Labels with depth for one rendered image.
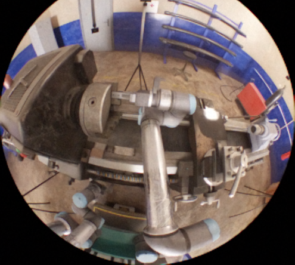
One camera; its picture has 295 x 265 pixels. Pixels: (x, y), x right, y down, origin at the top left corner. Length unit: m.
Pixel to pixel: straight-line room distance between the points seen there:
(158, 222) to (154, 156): 0.22
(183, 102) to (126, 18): 3.13
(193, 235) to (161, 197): 0.19
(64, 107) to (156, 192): 0.46
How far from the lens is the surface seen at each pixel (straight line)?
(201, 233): 0.42
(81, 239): 0.67
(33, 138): 0.41
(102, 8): 3.51
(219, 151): 0.55
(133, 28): 3.35
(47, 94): 0.43
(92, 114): 0.37
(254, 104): 3.34
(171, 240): 0.37
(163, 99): 0.39
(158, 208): 0.34
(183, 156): 0.72
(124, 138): 0.79
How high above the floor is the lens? 1.48
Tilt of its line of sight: 60 degrees down
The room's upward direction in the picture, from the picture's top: 13 degrees clockwise
